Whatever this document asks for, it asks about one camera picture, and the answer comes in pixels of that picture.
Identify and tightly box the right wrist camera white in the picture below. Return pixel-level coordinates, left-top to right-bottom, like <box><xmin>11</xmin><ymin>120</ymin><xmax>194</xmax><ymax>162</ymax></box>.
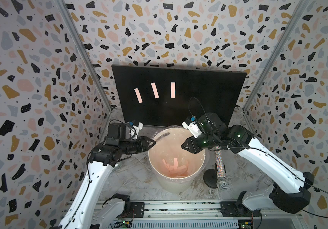
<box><xmin>182</xmin><ymin>116</ymin><xmax>203</xmax><ymax>138</ymax></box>

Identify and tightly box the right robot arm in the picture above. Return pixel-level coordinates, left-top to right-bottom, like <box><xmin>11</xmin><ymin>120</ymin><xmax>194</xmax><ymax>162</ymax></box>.
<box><xmin>181</xmin><ymin>113</ymin><xmax>314</xmax><ymax>214</ymax></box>

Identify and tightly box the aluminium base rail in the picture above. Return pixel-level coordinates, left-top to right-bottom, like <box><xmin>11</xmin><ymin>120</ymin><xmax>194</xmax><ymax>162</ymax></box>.
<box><xmin>94</xmin><ymin>200</ymin><xmax>307</xmax><ymax>229</ymax></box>

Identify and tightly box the green circuit board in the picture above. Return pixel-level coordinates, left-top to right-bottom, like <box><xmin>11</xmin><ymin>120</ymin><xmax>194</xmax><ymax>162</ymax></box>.
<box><xmin>238</xmin><ymin>219</ymin><xmax>254</xmax><ymax>229</ymax></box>
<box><xmin>110</xmin><ymin>220</ymin><xmax>132</xmax><ymax>229</ymax></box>

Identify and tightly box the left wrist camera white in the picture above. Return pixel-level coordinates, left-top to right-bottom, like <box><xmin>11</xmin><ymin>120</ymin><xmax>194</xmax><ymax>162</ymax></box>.
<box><xmin>128</xmin><ymin>122</ymin><xmax>143</xmax><ymax>140</ymax></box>

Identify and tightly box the cream waste bin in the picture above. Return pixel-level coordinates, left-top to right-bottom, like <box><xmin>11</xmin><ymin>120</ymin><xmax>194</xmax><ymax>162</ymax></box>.
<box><xmin>148</xmin><ymin>126</ymin><xmax>208</xmax><ymax>193</ymax></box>

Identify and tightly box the silver glitter microphone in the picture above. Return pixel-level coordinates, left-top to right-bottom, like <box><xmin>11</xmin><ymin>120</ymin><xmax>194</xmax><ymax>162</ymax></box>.
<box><xmin>215</xmin><ymin>150</ymin><xmax>229</xmax><ymax>191</ymax></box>

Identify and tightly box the left green circuit board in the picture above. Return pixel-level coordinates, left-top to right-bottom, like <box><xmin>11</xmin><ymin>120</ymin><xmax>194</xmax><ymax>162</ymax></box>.
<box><xmin>110</xmin><ymin>220</ymin><xmax>132</xmax><ymax>229</ymax></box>

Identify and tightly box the black round microphone stand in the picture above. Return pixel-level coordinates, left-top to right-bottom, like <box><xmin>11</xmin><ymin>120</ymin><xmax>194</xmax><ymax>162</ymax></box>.
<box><xmin>203</xmin><ymin>169</ymin><xmax>218</xmax><ymax>189</ymax></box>

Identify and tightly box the discarded pink notes pile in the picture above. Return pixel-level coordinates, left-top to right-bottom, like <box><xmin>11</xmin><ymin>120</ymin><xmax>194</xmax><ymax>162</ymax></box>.
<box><xmin>162</xmin><ymin>157</ymin><xmax>188</xmax><ymax>178</ymax></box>

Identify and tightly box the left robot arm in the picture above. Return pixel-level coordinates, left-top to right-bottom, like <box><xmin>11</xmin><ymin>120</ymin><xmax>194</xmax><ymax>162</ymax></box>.
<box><xmin>54</xmin><ymin>119</ymin><xmax>156</xmax><ymax>229</ymax></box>

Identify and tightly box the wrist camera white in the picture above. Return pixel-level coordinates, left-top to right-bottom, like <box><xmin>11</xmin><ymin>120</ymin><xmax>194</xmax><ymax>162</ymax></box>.
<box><xmin>182</xmin><ymin>116</ymin><xmax>203</xmax><ymax>138</ymax></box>
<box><xmin>128</xmin><ymin>122</ymin><xmax>143</xmax><ymax>140</ymax></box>

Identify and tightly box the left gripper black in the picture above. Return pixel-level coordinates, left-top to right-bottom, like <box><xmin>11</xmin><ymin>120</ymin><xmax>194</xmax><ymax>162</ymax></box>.
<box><xmin>119</xmin><ymin>136</ymin><xmax>157</xmax><ymax>156</ymax></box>

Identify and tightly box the pink sticky note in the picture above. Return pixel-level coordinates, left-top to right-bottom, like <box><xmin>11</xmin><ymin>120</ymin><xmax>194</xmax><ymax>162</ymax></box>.
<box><xmin>151</xmin><ymin>83</ymin><xmax>159</xmax><ymax>99</ymax></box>
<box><xmin>171</xmin><ymin>82</ymin><xmax>176</xmax><ymax>98</ymax></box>
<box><xmin>134</xmin><ymin>88</ymin><xmax>143</xmax><ymax>104</ymax></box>

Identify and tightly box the black flat monitor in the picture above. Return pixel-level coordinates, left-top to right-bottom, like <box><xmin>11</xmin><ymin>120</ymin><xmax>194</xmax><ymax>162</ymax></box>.
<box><xmin>112</xmin><ymin>65</ymin><xmax>247</xmax><ymax>127</ymax></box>

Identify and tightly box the right green circuit board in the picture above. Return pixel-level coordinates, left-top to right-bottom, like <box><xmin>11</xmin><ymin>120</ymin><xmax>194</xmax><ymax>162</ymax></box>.
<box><xmin>238</xmin><ymin>219</ymin><xmax>254</xmax><ymax>229</ymax></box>

